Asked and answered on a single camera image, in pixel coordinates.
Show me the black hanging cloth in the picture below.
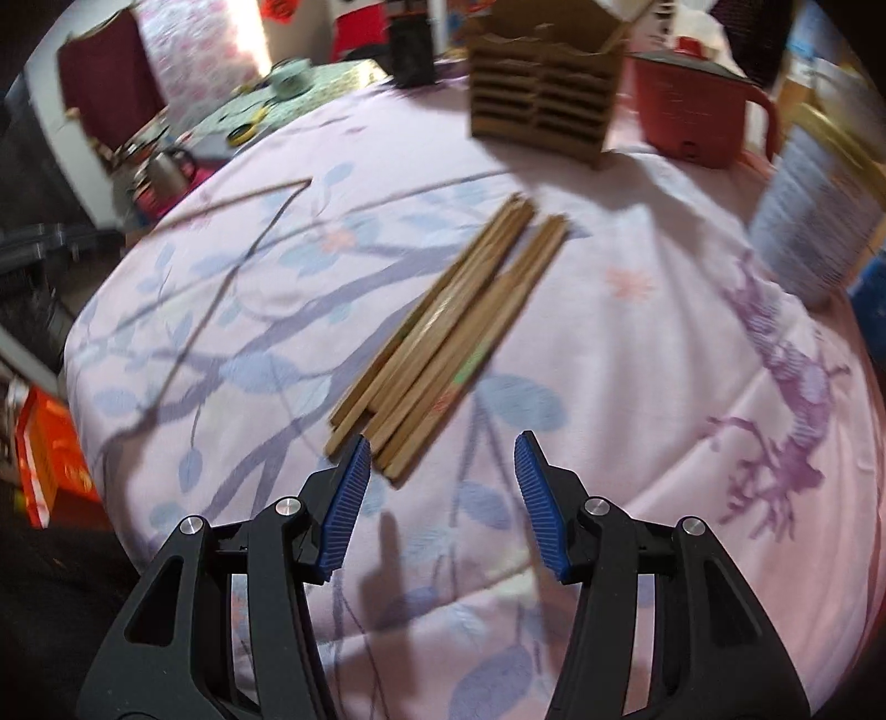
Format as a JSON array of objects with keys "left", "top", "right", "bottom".
[{"left": 709, "top": 0, "right": 794, "bottom": 88}]

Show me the red cardboard box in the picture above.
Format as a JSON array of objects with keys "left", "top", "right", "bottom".
[{"left": 14, "top": 386, "right": 101, "bottom": 531}]

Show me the blue round container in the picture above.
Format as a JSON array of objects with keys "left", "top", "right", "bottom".
[{"left": 848, "top": 256, "right": 886, "bottom": 347}]

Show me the wooden slatted chopstick holder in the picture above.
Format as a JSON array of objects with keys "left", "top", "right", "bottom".
[{"left": 465, "top": 0, "right": 655, "bottom": 169}]

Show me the pink floral tablecloth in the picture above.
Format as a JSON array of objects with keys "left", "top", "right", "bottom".
[{"left": 62, "top": 59, "right": 886, "bottom": 720}]

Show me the maroon cloth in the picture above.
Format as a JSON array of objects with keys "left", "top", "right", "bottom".
[{"left": 57, "top": 10, "right": 167, "bottom": 150}]

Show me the red electric pot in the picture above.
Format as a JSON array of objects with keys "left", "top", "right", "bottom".
[{"left": 631, "top": 48, "right": 783, "bottom": 171}]

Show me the metal mug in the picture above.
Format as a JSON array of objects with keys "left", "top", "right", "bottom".
[{"left": 142, "top": 147, "right": 198, "bottom": 202}]

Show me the white cabinet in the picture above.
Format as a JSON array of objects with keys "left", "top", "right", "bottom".
[{"left": 3, "top": 14, "right": 140, "bottom": 233}]

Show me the white tin can gold lid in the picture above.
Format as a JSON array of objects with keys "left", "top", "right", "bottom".
[{"left": 749, "top": 104, "right": 886, "bottom": 310}]

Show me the dark sauce bottle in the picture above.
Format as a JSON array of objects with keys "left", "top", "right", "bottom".
[{"left": 389, "top": 0, "right": 439, "bottom": 89}]

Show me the dark cloth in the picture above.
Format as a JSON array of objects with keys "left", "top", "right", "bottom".
[{"left": 0, "top": 526, "right": 140, "bottom": 720}]

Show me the pink floral curtain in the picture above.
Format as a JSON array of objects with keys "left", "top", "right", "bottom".
[{"left": 135, "top": 0, "right": 272, "bottom": 119}]

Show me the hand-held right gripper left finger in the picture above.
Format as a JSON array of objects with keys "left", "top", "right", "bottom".
[{"left": 75, "top": 433, "right": 375, "bottom": 720}]

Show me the green patterned table cover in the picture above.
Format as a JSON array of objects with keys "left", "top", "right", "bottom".
[{"left": 166, "top": 59, "right": 389, "bottom": 163}]

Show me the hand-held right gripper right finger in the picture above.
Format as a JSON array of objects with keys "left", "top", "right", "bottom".
[{"left": 513, "top": 430, "right": 812, "bottom": 720}]

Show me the teal cup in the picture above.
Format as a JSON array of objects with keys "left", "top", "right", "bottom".
[{"left": 266, "top": 59, "right": 314, "bottom": 98}]

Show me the group of wooden chopsticks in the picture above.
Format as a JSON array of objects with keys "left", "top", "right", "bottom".
[{"left": 325, "top": 194, "right": 570, "bottom": 489}]

